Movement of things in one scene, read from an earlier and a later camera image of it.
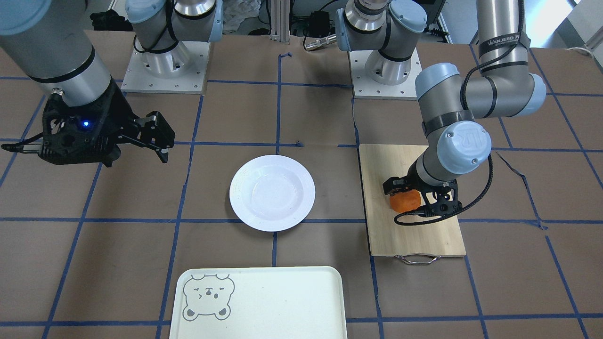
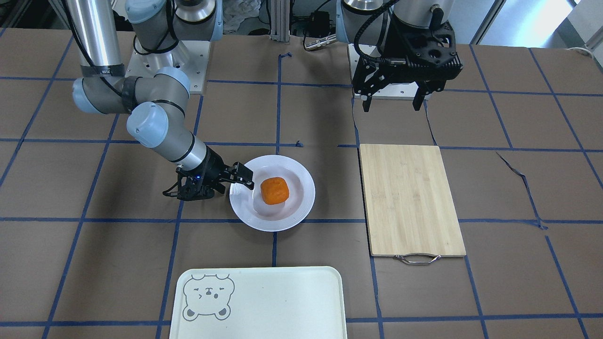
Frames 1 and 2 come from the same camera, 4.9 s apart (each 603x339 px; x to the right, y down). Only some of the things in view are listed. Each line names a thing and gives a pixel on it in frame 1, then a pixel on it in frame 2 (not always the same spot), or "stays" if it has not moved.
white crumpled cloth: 235,11 stays
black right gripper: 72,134 to 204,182
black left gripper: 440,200 to 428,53
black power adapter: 319,23 stays
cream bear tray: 259,302 stays
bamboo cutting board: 439,237 stays
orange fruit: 405,201 to 274,190
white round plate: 272,193 stays
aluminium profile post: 280,20 stays
